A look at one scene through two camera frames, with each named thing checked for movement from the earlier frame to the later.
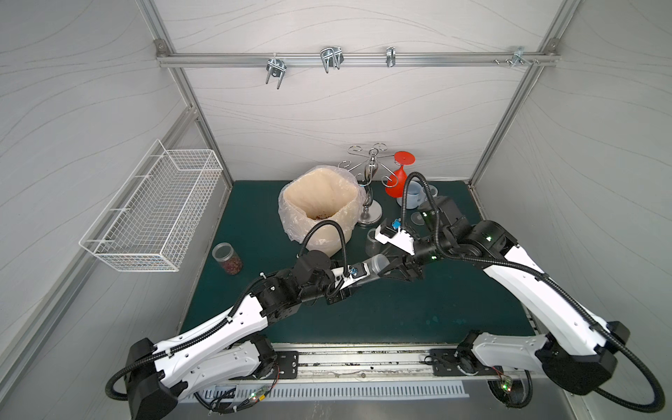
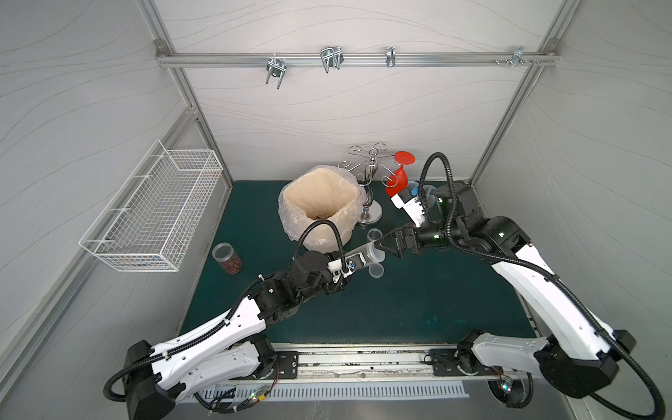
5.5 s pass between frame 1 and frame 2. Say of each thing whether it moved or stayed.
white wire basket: stayed
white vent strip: stayed
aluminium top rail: stayed
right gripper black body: moved
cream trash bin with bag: stayed
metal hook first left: stayed
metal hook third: stayed
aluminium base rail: stayed
